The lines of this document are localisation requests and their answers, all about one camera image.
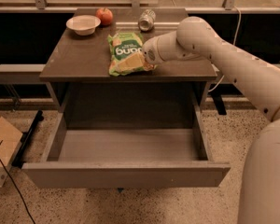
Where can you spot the black metal floor bar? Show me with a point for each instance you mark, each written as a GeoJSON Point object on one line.
{"type": "Point", "coordinates": [26, 139]}

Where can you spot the grey drawer cabinet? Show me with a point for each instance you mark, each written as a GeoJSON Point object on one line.
{"type": "Point", "coordinates": [84, 56]}

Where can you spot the green rice chip bag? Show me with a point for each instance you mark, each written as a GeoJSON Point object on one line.
{"type": "Point", "coordinates": [122, 45]}

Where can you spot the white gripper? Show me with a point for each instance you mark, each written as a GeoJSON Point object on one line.
{"type": "Point", "coordinates": [149, 50]}

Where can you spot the cardboard box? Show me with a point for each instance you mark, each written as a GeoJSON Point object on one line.
{"type": "Point", "coordinates": [10, 141]}

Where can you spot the open grey top drawer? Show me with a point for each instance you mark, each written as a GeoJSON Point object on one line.
{"type": "Point", "coordinates": [138, 139]}

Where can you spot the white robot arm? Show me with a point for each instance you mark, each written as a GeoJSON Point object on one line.
{"type": "Point", "coordinates": [256, 80]}

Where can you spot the silver soda can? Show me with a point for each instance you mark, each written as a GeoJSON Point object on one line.
{"type": "Point", "coordinates": [146, 20]}

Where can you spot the red apple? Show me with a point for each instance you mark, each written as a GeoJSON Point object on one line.
{"type": "Point", "coordinates": [105, 15]}

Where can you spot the white ceramic bowl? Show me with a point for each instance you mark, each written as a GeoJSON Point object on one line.
{"type": "Point", "coordinates": [83, 24]}

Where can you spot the black table leg foot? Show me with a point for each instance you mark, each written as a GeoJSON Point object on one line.
{"type": "Point", "coordinates": [216, 95]}

